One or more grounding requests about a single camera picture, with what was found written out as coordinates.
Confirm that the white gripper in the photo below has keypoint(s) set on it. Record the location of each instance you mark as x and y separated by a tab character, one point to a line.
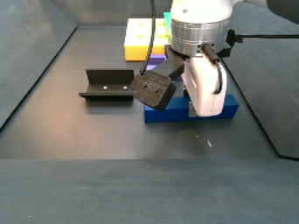
205	79

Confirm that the blue rectangular block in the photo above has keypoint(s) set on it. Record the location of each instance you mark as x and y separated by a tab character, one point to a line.
178	111

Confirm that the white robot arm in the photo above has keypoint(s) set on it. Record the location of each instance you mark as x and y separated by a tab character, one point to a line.
199	23

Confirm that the yellow puzzle board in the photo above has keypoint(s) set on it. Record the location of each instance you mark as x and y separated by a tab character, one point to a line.
138	36

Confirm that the purple puzzle block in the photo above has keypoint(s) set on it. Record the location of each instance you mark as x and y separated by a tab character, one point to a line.
155	59

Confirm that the green rectangular block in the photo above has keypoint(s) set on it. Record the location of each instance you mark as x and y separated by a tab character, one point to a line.
167	22

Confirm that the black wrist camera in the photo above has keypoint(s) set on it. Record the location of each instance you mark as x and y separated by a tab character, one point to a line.
154	87

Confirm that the black angle bracket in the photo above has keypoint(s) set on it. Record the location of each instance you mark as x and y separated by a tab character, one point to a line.
109	84

